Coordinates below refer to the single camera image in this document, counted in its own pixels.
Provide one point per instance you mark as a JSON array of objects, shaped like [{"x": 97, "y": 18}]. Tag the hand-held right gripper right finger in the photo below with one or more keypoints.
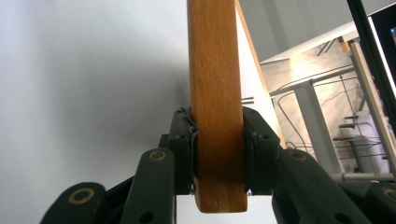
[{"x": 260, "y": 161}]

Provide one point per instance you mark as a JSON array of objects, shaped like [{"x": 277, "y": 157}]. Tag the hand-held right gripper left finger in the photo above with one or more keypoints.
[{"x": 182, "y": 161}]

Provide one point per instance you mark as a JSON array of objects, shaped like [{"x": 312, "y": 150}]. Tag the dark monitor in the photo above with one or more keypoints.
[{"x": 386, "y": 40}]

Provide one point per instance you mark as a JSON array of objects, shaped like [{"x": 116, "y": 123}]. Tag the aluminium frame bar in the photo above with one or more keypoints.
[{"x": 372, "y": 102}]

